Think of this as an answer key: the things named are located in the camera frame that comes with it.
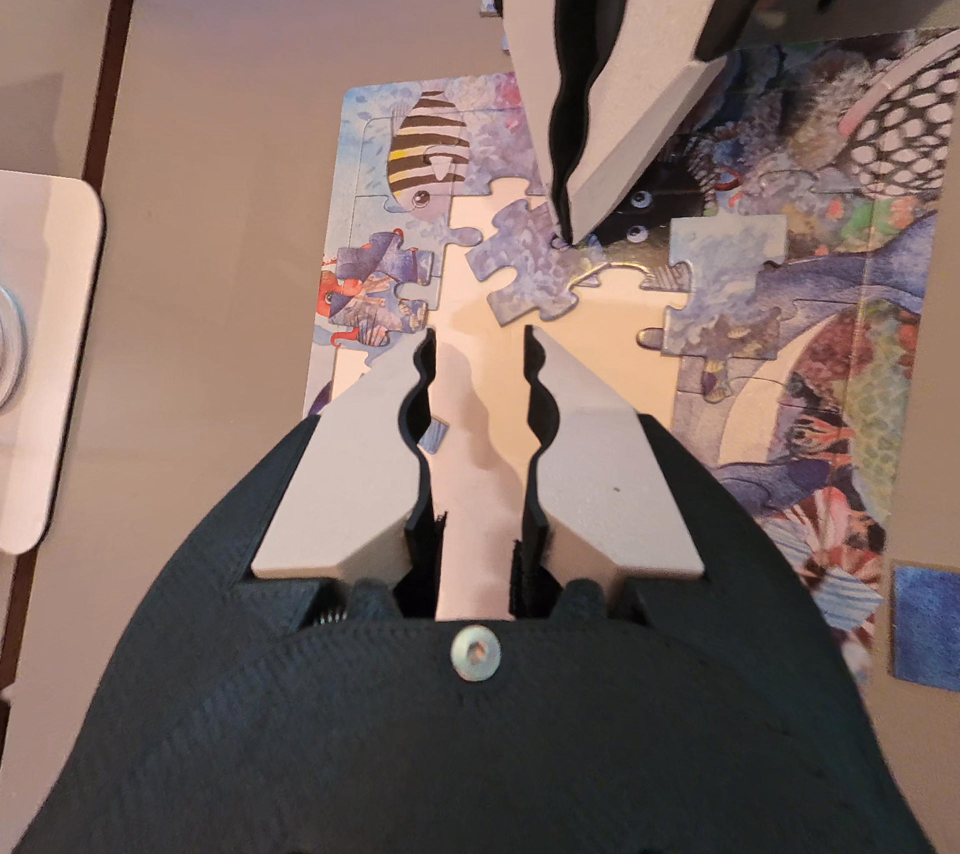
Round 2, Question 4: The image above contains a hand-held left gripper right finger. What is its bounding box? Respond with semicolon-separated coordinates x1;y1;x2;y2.
510;325;708;620

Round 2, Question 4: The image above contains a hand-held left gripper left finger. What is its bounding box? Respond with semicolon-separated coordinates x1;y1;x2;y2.
249;327;450;619

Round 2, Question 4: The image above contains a purple coral puzzle piece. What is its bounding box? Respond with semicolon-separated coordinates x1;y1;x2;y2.
328;231;438;349

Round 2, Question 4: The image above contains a pale blue purple puzzle piece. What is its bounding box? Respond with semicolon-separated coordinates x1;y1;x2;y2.
465;197;609;326

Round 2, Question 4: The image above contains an ocean jigsaw puzzle board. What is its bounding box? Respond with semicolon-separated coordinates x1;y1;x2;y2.
303;27;960;690

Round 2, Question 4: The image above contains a small blue puzzle piece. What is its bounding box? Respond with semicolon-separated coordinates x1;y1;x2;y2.
891;561;960;690

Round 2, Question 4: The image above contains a clear glass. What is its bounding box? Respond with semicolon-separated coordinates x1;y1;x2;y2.
0;280;30;413

